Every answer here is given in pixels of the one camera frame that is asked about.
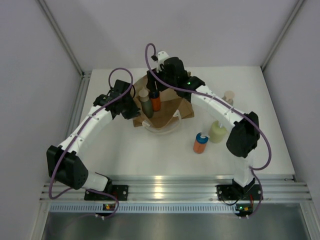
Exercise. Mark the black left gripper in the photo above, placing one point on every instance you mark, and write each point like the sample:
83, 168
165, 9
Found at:
134, 110

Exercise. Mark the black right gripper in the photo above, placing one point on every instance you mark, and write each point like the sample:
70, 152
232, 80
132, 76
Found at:
150, 81

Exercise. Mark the beige round pump bottle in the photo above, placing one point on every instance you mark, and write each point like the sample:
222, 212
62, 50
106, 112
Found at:
229, 97

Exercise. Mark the yellow-green pump bottle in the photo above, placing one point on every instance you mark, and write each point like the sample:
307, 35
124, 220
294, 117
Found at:
217, 132

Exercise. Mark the orange bottle blue cap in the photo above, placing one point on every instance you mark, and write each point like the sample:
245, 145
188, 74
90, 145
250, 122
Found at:
200, 143

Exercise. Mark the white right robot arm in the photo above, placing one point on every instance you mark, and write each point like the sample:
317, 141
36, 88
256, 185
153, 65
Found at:
243, 128

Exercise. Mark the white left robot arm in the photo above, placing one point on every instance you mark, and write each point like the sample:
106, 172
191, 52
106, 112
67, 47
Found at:
65, 161

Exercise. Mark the olive bottle beige cap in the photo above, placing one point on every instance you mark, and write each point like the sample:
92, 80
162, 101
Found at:
146, 103

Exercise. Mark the orange bottle dark cap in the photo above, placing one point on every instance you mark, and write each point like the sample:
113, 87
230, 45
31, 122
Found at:
155, 100

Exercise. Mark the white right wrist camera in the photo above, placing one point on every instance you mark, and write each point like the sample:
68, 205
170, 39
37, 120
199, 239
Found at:
161, 57

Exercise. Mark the aluminium mounting rail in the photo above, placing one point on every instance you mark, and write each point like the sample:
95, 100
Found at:
203, 189

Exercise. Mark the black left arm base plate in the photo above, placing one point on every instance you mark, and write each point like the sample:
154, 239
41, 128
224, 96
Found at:
117, 191

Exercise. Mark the perforated grey cable duct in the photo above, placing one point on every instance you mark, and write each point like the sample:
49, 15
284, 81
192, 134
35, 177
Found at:
108, 208

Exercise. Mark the left aluminium frame post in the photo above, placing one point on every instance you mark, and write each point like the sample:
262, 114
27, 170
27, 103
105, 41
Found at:
60, 35

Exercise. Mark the aluminium frame post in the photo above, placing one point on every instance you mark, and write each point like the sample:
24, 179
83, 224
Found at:
60, 35
289, 21

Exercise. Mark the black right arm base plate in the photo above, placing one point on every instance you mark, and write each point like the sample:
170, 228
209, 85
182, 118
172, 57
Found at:
229, 192

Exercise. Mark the right aluminium frame post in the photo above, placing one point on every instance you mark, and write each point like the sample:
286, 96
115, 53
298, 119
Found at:
289, 21

